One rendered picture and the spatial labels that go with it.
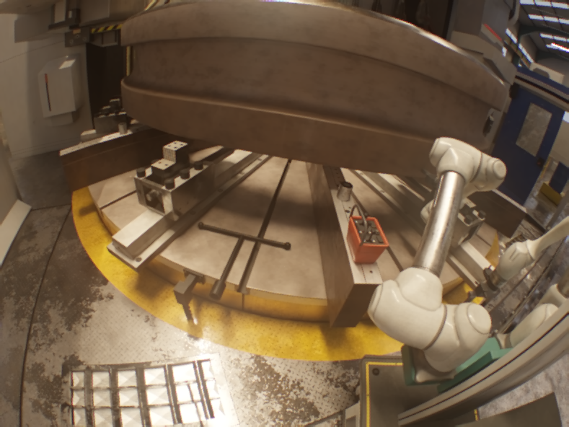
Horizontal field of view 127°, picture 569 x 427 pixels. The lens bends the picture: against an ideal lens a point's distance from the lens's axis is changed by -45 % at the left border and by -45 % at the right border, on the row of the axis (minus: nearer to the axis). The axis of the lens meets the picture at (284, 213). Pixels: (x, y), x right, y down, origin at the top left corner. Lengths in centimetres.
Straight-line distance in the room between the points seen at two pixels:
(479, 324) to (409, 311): 22
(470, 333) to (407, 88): 137
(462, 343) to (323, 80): 138
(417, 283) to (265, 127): 111
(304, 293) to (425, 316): 85
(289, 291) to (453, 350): 95
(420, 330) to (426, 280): 14
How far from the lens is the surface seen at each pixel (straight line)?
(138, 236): 158
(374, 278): 112
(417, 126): 178
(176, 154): 163
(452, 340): 78
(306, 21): 138
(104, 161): 257
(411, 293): 74
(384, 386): 132
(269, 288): 143
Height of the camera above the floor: 146
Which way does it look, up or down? 36 degrees down
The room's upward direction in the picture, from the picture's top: 9 degrees clockwise
